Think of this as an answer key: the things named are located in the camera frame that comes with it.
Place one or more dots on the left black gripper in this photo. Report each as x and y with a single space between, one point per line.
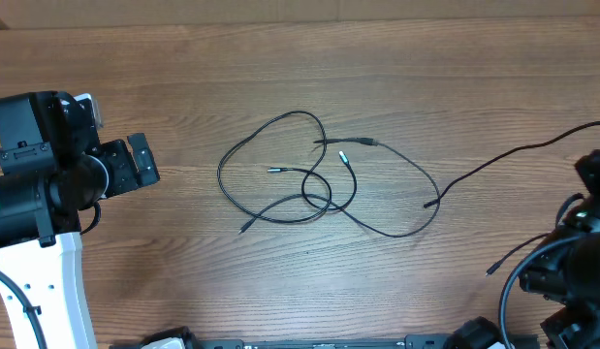
127 178

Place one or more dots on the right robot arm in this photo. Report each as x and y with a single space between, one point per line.
570 273

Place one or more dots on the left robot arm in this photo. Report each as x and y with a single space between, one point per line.
52 167

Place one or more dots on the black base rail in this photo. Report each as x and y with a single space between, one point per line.
479 333

